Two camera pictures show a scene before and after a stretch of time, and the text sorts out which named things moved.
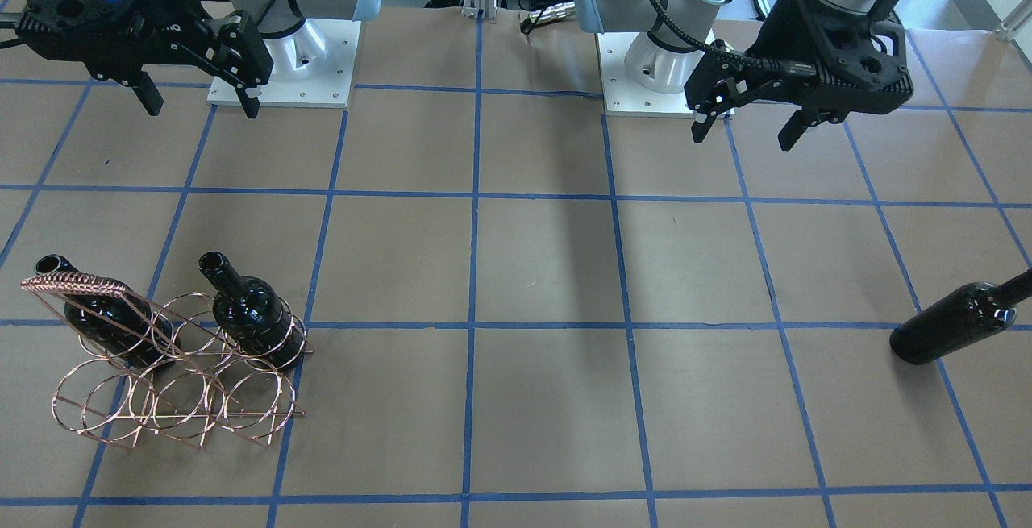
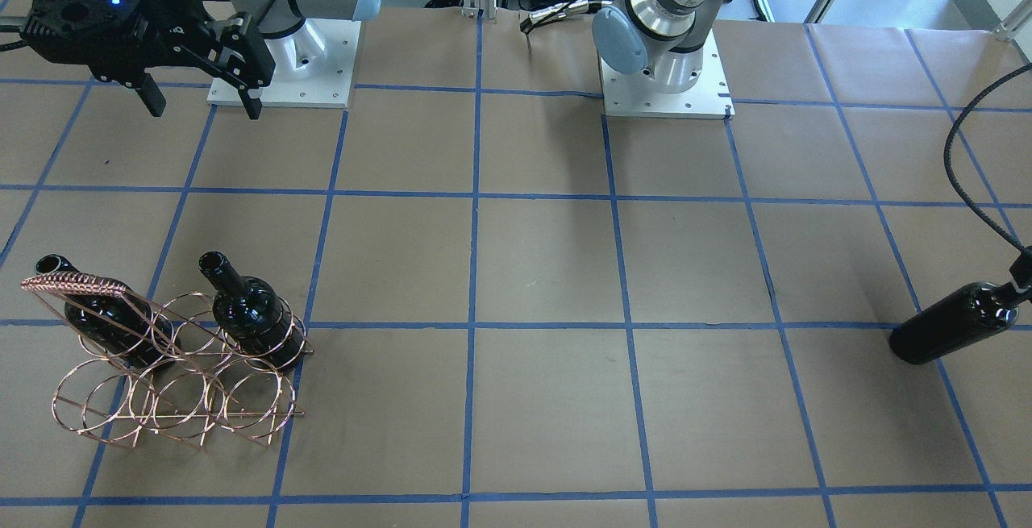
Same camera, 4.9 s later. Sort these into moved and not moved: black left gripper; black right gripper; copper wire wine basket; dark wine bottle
Moved: black right gripper
Not moved: copper wire wine basket; black left gripper; dark wine bottle
